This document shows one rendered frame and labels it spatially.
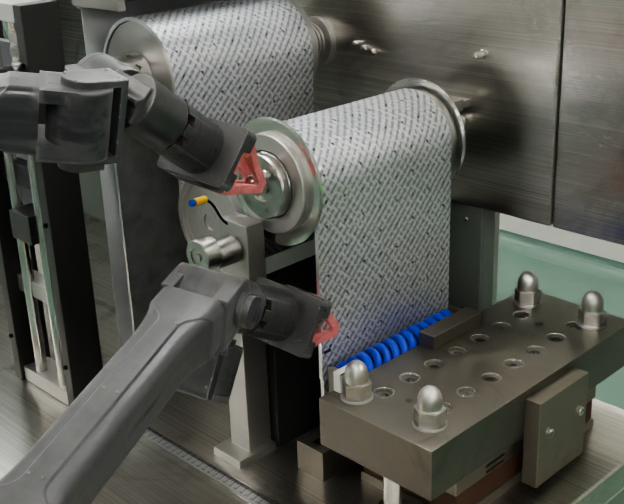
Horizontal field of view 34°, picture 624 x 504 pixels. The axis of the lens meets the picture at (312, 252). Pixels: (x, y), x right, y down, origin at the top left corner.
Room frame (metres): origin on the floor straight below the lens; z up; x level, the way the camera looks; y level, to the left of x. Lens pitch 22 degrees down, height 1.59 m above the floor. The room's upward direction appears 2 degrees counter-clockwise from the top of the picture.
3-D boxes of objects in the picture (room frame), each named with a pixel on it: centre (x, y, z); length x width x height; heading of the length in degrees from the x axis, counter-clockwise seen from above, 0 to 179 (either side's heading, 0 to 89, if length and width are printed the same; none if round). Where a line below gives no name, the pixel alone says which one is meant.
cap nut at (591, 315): (1.14, -0.35, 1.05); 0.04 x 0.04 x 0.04
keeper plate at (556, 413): (1.00, -0.28, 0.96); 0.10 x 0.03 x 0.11; 134
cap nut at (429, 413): (0.91, -0.12, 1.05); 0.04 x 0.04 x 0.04
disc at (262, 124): (1.08, 0.04, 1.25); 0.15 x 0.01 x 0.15; 44
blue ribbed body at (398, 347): (1.10, -0.10, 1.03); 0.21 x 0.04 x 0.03; 134
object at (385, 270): (1.12, -0.09, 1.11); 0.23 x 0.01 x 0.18; 134
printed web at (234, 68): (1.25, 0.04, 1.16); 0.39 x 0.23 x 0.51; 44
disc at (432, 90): (1.25, -0.14, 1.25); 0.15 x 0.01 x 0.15; 44
